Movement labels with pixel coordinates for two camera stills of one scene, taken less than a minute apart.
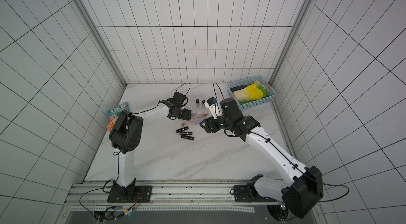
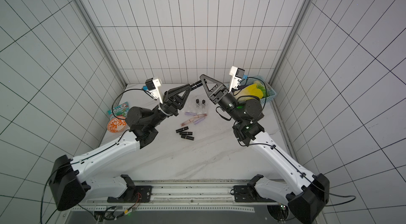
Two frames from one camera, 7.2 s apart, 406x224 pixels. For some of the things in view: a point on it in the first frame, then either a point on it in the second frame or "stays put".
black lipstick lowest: [187, 137] stays put
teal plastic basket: [243, 106] stays put
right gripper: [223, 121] to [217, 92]
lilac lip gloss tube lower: [198, 121] stays put
